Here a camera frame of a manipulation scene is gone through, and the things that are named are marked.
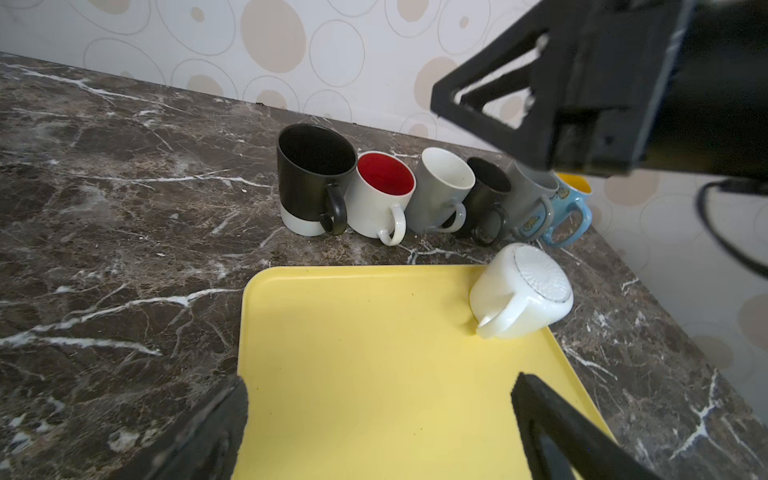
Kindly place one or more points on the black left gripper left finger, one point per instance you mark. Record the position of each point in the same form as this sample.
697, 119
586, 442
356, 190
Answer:
201, 444

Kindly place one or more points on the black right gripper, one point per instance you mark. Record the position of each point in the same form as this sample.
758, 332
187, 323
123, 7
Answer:
620, 85

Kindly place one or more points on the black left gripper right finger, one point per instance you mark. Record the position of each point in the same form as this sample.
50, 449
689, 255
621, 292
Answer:
561, 443

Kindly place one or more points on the tall grey mug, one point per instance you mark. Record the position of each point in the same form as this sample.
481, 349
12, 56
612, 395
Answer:
529, 207

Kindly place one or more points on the small grey mug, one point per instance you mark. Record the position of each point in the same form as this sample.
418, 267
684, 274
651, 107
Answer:
443, 181

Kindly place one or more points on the white ribbed-bottom mug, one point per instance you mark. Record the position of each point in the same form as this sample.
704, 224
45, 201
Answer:
522, 290

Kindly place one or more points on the black mug white bottom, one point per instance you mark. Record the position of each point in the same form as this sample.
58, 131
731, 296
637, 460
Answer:
315, 166

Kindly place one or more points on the yellow plastic tray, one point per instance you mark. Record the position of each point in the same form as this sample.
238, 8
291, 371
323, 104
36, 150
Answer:
376, 372

